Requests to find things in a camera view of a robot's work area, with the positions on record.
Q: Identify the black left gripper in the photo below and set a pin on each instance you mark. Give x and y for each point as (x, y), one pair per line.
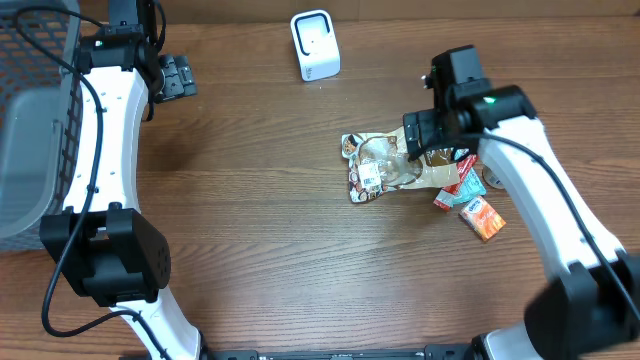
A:
(175, 76)

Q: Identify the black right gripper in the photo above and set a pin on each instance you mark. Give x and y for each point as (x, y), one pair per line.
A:
(426, 125)

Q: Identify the teal wet wipes pack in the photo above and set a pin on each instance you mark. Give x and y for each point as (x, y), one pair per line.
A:
(470, 188)

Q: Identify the green lid Knorr jar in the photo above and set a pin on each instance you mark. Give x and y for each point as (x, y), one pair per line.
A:
(491, 179)

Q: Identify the red snack stick packet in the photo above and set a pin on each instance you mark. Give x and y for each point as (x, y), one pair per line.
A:
(444, 199)

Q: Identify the beige brown snack bag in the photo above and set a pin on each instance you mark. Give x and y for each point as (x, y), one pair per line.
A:
(379, 163)

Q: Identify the orange tissue packet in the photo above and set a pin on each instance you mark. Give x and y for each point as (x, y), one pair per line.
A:
(482, 218)

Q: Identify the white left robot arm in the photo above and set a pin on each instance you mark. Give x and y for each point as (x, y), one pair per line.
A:
(101, 243)

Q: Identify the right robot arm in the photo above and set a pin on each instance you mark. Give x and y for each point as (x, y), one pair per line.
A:
(591, 301)

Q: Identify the white barcode scanner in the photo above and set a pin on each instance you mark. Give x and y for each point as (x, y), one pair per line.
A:
(315, 44)

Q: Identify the grey mesh plastic basket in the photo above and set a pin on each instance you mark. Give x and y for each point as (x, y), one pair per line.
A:
(41, 115)

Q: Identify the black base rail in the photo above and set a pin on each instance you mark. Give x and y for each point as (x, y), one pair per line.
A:
(430, 352)

